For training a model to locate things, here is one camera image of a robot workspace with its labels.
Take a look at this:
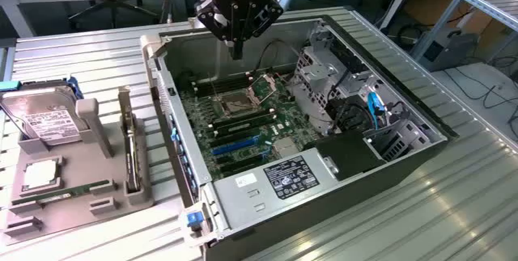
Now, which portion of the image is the graphics card with metal bracket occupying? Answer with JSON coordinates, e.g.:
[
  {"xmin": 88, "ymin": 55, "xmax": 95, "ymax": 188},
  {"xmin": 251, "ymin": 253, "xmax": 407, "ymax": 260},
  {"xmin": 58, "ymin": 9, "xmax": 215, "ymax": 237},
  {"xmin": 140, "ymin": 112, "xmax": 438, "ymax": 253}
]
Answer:
[{"xmin": 116, "ymin": 86, "xmax": 143, "ymax": 191}]

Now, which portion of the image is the thin metal locking lever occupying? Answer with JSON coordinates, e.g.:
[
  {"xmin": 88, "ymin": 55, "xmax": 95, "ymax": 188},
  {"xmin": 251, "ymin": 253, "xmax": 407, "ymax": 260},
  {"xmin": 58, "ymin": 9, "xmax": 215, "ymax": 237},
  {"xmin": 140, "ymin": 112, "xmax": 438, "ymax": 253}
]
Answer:
[{"xmin": 206, "ymin": 71, "xmax": 223, "ymax": 100}]

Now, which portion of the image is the silver drive cage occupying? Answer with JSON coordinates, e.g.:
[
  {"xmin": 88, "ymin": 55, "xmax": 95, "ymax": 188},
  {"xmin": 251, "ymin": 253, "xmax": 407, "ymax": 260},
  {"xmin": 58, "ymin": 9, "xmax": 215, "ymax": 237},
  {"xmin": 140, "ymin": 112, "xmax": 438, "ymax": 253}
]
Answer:
[{"xmin": 291, "ymin": 45, "xmax": 386, "ymax": 134}]

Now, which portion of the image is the metal socket cover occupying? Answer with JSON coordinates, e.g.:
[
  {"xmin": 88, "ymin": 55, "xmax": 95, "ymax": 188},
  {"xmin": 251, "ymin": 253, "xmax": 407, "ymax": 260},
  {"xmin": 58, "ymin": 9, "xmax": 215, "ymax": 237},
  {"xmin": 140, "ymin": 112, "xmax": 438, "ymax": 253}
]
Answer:
[{"xmin": 246, "ymin": 73, "xmax": 280, "ymax": 104}]

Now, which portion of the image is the CPU socket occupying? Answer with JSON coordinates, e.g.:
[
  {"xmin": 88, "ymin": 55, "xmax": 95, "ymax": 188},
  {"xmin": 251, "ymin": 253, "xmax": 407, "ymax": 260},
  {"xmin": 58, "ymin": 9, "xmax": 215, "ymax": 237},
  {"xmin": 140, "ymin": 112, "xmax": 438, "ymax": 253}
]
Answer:
[{"xmin": 216, "ymin": 92, "xmax": 255, "ymax": 119}]

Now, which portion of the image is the green Dell motherboard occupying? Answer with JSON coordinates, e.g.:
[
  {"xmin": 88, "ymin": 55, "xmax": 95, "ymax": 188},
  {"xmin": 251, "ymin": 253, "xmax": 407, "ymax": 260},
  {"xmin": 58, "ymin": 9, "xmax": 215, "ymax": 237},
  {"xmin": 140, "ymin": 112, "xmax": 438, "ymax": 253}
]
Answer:
[{"xmin": 178, "ymin": 71, "xmax": 325, "ymax": 182}]

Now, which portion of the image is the seated RAM stick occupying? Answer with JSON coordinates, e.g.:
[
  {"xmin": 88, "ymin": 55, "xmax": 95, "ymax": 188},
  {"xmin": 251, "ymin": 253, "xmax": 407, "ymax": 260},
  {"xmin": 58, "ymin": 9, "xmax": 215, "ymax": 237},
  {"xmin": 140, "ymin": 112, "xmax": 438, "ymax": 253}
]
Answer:
[{"xmin": 212, "ymin": 114, "xmax": 276, "ymax": 133}]

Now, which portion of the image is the long black expansion slot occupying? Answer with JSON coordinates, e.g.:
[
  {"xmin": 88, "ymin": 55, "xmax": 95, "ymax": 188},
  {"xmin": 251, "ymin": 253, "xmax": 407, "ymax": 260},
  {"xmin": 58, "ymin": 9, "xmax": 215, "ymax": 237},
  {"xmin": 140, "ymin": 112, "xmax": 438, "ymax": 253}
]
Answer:
[
  {"xmin": 215, "ymin": 153, "xmax": 263, "ymax": 166},
  {"xmin": 218, "ymin": 160, "xmax": 264, "ymax": 174},
  {"xmin": 208, "ymin": 130, "xmax": 258, "ymax": 147}
]

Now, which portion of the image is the blue expansion slot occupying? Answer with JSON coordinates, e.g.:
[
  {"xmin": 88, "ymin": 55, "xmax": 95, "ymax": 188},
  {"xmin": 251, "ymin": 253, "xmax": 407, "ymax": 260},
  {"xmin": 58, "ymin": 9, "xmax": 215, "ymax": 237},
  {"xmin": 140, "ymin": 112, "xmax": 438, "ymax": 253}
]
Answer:
[{"xmin": 211, "ymin": 137, "xmax": 263, "ymax": 156}]

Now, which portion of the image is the silver finned chipset heatsink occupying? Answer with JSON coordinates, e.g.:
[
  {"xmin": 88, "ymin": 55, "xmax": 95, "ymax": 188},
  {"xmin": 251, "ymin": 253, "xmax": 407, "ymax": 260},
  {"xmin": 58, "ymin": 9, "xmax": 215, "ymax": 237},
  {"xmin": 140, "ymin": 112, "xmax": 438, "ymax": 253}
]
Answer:
[{"xmin": 272, "ymin": 139, "xmax": 303, "ymax": 157}]

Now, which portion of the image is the black plastic shroud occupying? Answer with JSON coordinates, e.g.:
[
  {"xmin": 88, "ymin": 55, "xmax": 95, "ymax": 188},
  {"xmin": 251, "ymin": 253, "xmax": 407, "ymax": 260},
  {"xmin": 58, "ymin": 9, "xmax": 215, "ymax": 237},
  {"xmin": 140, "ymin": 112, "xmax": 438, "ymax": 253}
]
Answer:
[{"xmin": 303, "ymin": 130, "xmax": 387, "ymax": 182}]

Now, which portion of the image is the silver hard disk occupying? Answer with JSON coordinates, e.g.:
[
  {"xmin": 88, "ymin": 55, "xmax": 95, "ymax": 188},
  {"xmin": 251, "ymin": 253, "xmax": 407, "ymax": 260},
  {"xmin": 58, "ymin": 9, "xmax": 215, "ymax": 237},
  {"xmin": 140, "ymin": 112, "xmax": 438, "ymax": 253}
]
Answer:
[{"xmin": 0, "ymin": 87, "xmax": 91, "ymax": 147}]

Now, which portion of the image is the perforated silver disk bay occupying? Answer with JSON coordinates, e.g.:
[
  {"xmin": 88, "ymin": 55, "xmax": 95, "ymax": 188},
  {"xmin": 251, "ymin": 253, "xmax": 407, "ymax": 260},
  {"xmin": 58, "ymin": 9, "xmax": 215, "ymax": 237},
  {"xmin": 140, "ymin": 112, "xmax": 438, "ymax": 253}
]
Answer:
[{"xmin": 363, "ymin": 118, "xmax": 445, "ymax": 162}]

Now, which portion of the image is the grey printed parts rack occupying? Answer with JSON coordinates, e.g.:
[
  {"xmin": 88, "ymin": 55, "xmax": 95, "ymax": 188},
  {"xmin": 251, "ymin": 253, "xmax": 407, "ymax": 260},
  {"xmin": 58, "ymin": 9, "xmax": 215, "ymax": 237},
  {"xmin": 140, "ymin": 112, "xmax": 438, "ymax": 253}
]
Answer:
[{"xmin": 1, "ymin": 97, "xmax": 155, "ymax": 239}]

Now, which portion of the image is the grey power supply unit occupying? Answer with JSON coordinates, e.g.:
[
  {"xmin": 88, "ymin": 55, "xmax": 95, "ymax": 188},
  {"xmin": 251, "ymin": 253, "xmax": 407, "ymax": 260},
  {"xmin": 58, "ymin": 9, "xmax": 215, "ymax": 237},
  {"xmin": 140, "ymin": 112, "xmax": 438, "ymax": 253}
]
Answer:
[{"xmin": 212, "ymin": 147, "xmax": 341, "ymax": 230}]

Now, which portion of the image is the blue case latch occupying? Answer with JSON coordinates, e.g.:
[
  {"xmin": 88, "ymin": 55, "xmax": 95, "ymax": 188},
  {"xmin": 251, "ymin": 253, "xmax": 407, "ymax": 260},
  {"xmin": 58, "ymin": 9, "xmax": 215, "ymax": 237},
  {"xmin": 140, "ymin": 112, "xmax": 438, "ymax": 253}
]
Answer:
[{"xmin": 186, "ymin": 211, "xmax": 203, "ymax": 228}]

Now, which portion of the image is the silver CPU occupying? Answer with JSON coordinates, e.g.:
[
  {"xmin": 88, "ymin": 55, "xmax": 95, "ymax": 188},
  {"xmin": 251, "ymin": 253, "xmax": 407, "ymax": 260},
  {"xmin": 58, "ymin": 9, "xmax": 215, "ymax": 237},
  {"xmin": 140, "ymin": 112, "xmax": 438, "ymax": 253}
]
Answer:
[{"xmin": 21, "ymin": 162, "xmax": 58, "ymax": 191}]

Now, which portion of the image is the open black PC case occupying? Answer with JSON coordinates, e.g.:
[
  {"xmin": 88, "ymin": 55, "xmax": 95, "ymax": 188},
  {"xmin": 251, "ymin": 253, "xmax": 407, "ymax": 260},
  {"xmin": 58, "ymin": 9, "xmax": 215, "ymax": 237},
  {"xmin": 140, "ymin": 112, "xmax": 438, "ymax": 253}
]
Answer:
[{"xmin": 139, "ymin": 14, "xmax": 461, "ymax": 261}]

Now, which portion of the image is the green loose RAM stick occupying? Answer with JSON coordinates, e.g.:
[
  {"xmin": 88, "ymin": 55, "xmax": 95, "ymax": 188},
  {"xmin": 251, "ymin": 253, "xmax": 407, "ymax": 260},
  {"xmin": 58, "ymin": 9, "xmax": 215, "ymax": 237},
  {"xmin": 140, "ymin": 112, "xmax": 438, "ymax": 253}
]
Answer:
[{"xmin": 11, "ymin": 180, "xmax": 110, "ymax": 207}]

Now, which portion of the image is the black looped wire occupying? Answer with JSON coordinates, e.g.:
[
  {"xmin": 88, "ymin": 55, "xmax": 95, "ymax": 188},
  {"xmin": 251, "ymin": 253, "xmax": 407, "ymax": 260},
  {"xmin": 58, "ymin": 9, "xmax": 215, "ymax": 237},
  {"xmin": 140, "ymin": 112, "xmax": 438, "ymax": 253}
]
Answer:
[{"xmin": 256, "ymin": 39, "xmax": 303, "ymax": 73}]

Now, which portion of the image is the coiled black cable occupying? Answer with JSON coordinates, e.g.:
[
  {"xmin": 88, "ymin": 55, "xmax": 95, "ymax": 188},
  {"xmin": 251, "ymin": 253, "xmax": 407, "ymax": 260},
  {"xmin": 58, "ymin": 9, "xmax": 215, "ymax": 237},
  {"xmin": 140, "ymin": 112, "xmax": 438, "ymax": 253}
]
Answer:
[{"xmin": 398, "ymin": 24, "xmax": 422, "ymax": 46}]

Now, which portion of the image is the blue flat wire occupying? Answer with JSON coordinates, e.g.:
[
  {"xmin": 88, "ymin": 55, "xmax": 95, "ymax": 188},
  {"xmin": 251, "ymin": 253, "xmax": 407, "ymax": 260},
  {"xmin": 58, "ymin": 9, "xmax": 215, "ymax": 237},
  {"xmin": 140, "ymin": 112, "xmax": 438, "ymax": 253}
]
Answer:
[{"xmin": 366, "ymin": 92, "xmax": 386, "ymax": 130}]

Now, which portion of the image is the grey box with black handle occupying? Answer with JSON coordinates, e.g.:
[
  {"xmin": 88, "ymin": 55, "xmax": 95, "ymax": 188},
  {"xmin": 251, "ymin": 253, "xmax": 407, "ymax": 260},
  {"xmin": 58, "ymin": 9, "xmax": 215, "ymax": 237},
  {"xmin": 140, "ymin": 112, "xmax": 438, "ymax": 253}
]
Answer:
[{"xmin": 421, "ymin": 29, "xmax": 481, "ymax": 73}]

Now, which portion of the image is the aluminium slat table frame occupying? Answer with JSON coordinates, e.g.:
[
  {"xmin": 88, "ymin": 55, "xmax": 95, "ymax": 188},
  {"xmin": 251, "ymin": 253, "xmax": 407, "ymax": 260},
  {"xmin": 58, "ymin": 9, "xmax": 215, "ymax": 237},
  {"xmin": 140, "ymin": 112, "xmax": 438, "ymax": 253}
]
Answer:
[{"xmin": 411, "ymin": 0, "xmax": 518, "ymax": 70}]

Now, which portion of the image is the black branched cable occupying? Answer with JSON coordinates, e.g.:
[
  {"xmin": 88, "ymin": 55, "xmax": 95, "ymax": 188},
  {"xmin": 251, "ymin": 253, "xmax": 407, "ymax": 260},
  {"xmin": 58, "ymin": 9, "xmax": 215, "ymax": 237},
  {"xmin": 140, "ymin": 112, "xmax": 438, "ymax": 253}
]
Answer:
[{"xmin": 443, "ymin": 66, "xmax": 518, "ymax": 113}]

